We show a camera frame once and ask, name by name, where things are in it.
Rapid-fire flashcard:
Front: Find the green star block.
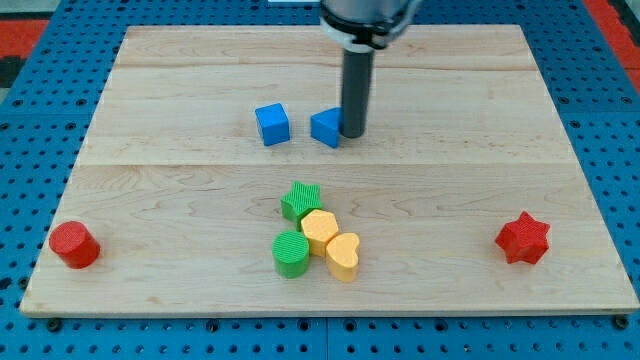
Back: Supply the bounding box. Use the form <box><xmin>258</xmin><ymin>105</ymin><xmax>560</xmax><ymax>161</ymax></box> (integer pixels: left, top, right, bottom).
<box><xmin>280</xmin><ymin>181</ymin><xmax>323</xmax><ymax>230</ymax></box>

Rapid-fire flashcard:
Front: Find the blue cube block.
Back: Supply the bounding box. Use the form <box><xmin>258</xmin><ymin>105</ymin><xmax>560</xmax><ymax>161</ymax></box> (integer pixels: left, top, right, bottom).
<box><xmin>255</xmin><ymin>103</ymin><xmax>290</xmax><ymax>146</ymax></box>

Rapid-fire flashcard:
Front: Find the red star block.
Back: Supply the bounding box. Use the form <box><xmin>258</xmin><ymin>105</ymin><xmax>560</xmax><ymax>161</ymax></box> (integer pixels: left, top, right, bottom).
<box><xmin>495</xmin><ymin>211</ymin><xmax>551</xmax><ymax>265</ymax></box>

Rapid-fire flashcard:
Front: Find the yellow hexagon block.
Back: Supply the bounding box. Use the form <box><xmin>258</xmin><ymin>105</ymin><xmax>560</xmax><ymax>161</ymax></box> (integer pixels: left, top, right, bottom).
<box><xmin>301</xmin><ymin>209</ymin><xmax>339</xmax><ymax>257</ymax></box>

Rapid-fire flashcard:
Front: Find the blue triangle block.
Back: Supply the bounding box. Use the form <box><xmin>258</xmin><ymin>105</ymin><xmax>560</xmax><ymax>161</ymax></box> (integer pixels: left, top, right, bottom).
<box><xmin>310</xmin><ymin>107</ymin><xmax>341</xmax><ymax>148</ymax></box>

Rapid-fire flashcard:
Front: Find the green cylinder block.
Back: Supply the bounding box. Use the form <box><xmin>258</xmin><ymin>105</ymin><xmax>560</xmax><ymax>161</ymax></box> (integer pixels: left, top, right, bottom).
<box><xmin>272</xmin><ymin>231</ymin><xmax>310</xmax><ymax>278</ymax></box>

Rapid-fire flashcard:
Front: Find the yellow heart block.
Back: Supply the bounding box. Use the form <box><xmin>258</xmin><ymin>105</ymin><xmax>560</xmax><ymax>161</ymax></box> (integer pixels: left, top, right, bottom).
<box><xmin>326</xmin><ymin>233</ymin><xmax>360</xmax><ymax>282</ymax></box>

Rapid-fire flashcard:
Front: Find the light wooden board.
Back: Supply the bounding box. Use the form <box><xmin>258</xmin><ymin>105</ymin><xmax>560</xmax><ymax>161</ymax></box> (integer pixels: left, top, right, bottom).
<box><xmin>20</xmin><ymin>25</ymin><xmax>639</xmax><ymax>318</ymax></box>

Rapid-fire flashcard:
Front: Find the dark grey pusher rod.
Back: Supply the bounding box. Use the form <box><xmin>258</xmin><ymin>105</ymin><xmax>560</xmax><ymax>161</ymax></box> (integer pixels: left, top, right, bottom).
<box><xmin>341</xmin><ymin>50</ymin><xmax>375</xmax><ymax>138</ymax></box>

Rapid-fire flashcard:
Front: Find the red cylinder block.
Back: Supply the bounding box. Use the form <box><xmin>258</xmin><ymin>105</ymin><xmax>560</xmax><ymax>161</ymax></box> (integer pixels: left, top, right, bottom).
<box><xmin>49</xmin><ymin>221</ymin><xmax>101</xmax><ymax>269</ymax></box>

